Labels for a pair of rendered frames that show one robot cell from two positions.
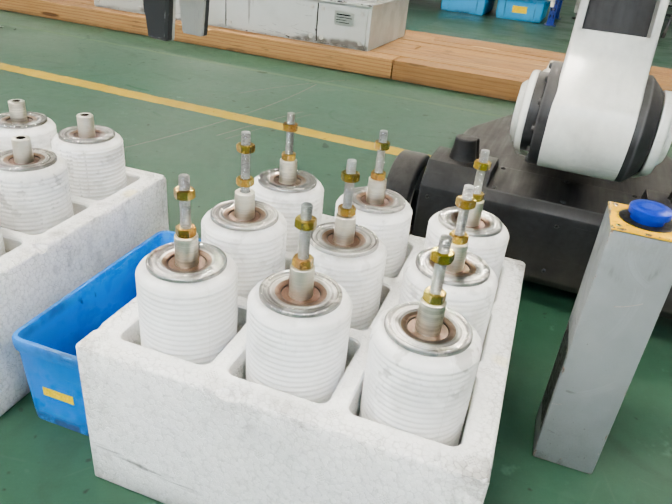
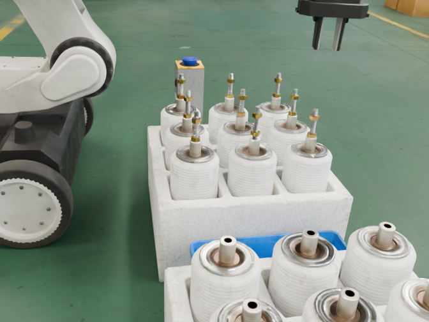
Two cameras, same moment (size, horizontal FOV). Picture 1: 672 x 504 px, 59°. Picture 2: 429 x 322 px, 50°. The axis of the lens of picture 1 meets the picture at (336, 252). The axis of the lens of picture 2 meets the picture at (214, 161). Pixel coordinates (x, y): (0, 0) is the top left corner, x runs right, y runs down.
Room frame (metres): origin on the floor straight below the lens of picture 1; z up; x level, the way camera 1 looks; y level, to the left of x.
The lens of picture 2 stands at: (1.07, 0.79, 0.66)
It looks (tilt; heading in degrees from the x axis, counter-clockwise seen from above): 27 degrees down; 241
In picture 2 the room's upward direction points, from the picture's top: 3 degrees clockwise
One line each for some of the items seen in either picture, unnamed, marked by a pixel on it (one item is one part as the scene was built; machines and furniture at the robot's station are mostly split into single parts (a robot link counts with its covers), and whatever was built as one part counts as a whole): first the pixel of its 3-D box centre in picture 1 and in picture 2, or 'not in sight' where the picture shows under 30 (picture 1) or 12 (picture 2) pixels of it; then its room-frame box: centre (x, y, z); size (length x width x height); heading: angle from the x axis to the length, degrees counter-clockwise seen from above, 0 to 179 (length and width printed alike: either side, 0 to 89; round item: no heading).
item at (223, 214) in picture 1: (244, 215); (253, 151); (0.60, 0.11, 0.25); 0.08 x 0.08 x 0.01
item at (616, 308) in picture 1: (599, 346); (188, 119); (0.56, -0.31, 0.16); 0.07 x 0.07 x 0.31; 73
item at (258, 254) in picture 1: (243, 284); (249, 190); (0.60, 0.11, 0.16); 0.10 x 0.10 x 0.18
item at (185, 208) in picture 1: (185, 213); (313, 126); (0.49, 0.14, 0.30); 0.01 x 0.01 x 0.08
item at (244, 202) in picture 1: (244, 204); (254, 145); (0.60, 0.11, 0.26); 0.02 x 0.02 x 0.03
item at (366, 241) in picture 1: (343, 239); (239, 128); (0.57, -0.01, 0.25); 0.08 x 0.08 x 0.01
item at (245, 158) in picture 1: (245, 165); (256, 124); (0.60, 0.11, 0.31); 0.01 x 0.01 x 0.08
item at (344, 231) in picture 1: (344, 229); (240, 122); (0.57, -0.01, 0.26); 0.02 x 0.02 x 0.03
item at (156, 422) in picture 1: (331, 358); (234, 190); (0.57, -0.01, 0.09); 0.39 x 0.39 x 0.18; 73
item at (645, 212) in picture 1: (648, 215); (189, 62); (0.55, -0.31, 0.32); 0.04 x 0.04 x 0.02
